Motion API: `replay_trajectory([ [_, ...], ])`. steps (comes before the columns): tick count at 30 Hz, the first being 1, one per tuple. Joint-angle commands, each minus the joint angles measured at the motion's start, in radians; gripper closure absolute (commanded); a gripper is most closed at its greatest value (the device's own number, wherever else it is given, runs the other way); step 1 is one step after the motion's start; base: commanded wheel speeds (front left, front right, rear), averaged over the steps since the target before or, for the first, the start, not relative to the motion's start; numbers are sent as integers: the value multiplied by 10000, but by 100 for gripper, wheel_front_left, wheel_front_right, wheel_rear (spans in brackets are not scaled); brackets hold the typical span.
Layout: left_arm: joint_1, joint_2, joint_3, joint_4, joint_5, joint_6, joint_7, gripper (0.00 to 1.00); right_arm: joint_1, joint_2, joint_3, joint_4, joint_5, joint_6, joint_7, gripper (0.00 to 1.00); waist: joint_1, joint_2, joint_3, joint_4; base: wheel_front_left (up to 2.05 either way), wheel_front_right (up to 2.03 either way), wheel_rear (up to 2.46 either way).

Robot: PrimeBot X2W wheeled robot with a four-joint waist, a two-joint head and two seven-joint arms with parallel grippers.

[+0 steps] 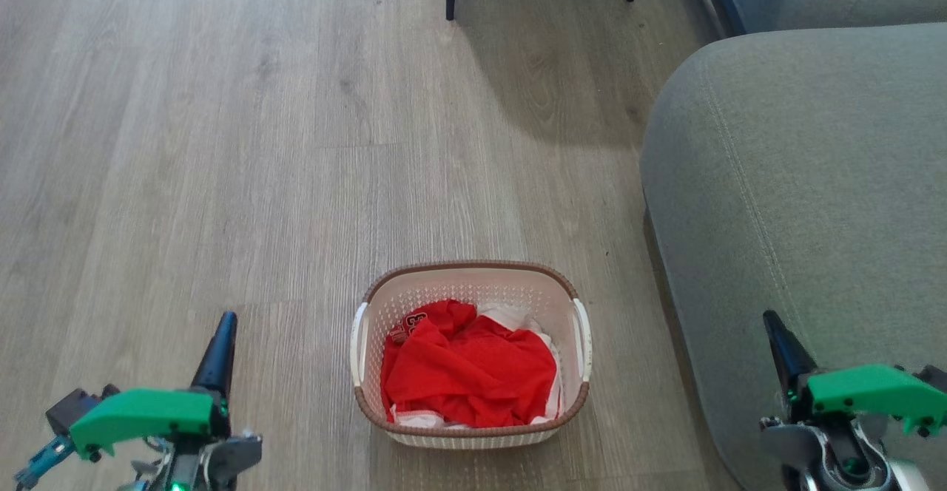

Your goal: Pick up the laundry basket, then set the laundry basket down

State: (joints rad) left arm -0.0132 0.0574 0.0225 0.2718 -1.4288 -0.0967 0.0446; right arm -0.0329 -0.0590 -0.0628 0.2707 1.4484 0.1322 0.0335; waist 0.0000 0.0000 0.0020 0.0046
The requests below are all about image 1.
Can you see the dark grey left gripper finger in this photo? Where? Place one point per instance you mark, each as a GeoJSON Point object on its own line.
{"type": "Point", "coordinates": [219, 361]}

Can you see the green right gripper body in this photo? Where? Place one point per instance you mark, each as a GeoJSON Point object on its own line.
{"type": "Point", "coordinates": [873, 395]}

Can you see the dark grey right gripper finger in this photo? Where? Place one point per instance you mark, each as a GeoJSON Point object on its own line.
{"type": "Point", "coordinates": [788, 354]}

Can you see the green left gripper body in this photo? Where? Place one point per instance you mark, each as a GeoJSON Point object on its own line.
{"type": "Point", "coordinates": [140, 413]}

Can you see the white plastic laundry basket brown rim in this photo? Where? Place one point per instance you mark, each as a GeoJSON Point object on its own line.
{"type": "Point", "coordinates": [473, 288]}

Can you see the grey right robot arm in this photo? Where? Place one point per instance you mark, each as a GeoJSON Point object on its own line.
{"type": "Point", "coordinates": [821, 447]}

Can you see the red jersey garment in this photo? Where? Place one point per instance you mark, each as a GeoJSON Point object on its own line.
{"type": "Point", "coordinates": [466, 373]}

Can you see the white garment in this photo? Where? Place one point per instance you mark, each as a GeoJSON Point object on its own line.
{"type": "Point", "coordinates": [512, 316]}

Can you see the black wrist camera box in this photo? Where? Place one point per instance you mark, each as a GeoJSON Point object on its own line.
{"type": "Point", "coordinates": [74, 406]}
{"type": "Point", "coordinates": [934, 377]}

